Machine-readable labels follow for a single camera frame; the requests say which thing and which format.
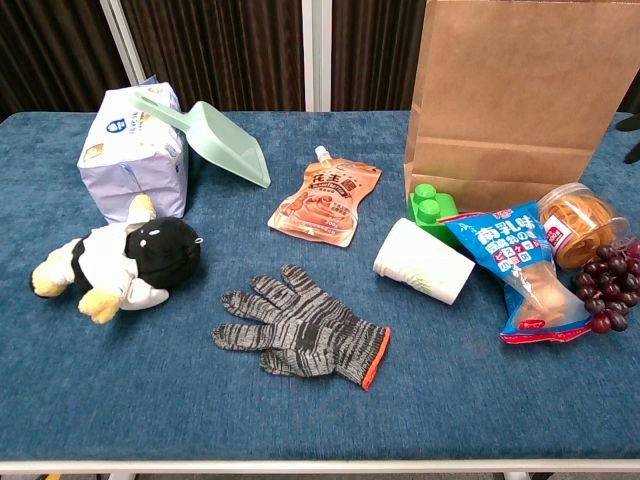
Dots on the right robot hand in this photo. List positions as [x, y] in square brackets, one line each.
[632, 122]

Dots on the clear jar of rubber bands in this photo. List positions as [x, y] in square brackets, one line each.
[580, 215]

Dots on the purple grape bunch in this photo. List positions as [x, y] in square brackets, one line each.
[610, 290]

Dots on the blue snack bag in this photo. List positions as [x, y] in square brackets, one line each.
[500, 245]

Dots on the white paper cup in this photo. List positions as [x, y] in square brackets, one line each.
[420, 260]

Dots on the grey striped knit glove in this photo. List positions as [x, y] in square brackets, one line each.
[310, 330]

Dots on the brown paper bag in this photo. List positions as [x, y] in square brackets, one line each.
[500, 100]

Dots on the green toy building block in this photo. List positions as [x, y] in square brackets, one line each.
[425, 205]

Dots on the orange spout pouch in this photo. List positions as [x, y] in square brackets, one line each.
[320, 205]

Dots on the mint green plastic scoop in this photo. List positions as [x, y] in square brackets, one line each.
[225, 145]

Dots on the black white penguin plush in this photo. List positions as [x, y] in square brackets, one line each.
[160, 250]

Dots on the pale purple tissue pack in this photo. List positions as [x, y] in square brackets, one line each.
[130, 165]

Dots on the blue table mat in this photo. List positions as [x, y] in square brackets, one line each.
[150, 400]

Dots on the white partition post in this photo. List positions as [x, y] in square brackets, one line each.
[125, 45]
[316, 50]

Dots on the white table frame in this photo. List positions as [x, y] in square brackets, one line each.
[300, 466]

